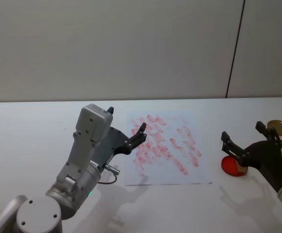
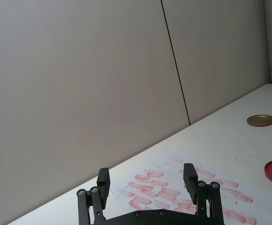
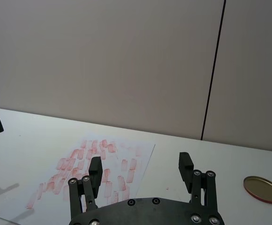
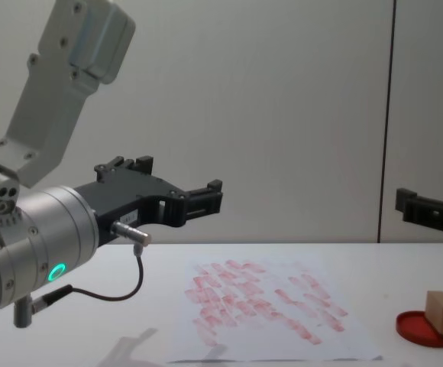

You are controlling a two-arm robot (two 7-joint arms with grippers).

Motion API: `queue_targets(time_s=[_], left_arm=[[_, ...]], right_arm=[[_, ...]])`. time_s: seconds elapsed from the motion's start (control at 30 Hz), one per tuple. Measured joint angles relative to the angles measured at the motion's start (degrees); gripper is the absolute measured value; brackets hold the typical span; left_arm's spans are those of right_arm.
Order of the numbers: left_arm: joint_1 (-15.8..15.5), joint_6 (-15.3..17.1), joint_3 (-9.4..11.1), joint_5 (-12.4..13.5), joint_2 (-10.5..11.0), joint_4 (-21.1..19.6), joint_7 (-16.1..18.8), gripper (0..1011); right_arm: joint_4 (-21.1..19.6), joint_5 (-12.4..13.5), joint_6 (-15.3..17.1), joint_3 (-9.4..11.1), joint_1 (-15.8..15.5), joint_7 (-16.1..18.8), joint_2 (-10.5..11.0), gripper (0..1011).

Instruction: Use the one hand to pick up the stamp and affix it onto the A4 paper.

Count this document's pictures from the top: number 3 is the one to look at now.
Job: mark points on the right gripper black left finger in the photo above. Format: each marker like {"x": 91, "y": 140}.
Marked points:
{"x": 94, "y": 174}

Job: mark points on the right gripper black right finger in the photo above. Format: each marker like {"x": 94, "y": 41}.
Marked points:
{"x": 185, "y": 168}

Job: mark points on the white paper with red stamp marks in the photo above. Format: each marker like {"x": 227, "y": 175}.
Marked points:
{"x": 56, "y": 187}

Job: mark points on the round gold metal lid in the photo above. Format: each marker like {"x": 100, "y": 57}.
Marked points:
{"x": 262, "y": 189}

